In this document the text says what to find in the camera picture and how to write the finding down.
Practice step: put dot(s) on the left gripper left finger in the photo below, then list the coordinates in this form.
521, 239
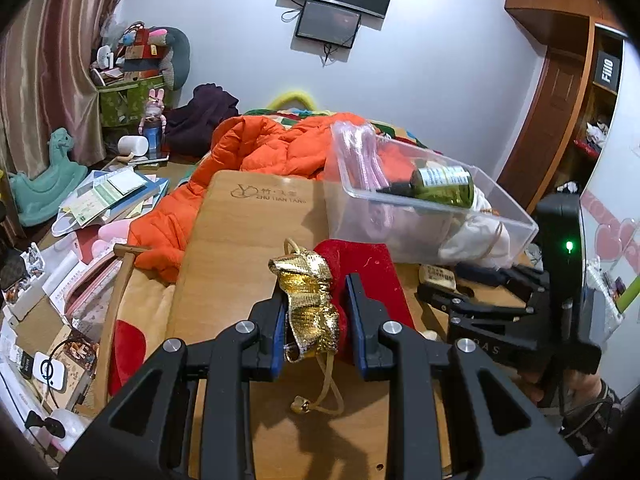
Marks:
145, 430

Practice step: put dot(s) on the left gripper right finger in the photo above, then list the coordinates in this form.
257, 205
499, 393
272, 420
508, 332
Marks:
452, 413

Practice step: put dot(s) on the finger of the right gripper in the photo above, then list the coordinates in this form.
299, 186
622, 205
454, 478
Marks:
455, 304
521, 281

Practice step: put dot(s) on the white drawstring cloth pouch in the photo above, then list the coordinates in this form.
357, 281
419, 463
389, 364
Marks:
481, 239

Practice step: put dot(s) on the green pump bottle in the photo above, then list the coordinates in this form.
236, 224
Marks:
431, 182

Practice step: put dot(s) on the red velvet gold pouch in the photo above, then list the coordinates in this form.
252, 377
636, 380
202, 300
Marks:
314, 281

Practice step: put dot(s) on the person right hand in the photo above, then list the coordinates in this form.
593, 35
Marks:
582, 387

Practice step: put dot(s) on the clear plastic storage bin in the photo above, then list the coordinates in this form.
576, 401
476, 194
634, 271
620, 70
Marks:
419, 228

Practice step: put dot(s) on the wooden wardrobe shelf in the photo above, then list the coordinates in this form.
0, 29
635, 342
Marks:
552, 148

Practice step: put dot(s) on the stack of books papers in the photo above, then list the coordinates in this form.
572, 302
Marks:
107, 196

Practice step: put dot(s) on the teal rocking horse toy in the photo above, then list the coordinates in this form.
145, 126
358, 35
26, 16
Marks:
37, 200

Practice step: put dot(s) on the white mug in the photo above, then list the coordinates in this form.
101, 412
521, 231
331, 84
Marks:
132, 146

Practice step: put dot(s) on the dark purple cloth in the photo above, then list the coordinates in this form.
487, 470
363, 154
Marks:
190, 128

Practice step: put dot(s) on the pink bunny doll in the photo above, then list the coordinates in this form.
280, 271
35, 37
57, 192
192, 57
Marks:
152, 124

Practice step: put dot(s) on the green storage box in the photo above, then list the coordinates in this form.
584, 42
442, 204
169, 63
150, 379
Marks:
122, 104

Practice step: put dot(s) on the pink striped curtain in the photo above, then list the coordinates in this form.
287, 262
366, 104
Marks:
45, 82

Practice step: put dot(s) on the grey plush toy pile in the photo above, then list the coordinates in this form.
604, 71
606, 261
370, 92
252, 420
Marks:
142, 52

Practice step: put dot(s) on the small wall monitor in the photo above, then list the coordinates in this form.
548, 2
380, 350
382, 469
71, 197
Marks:
329, 24

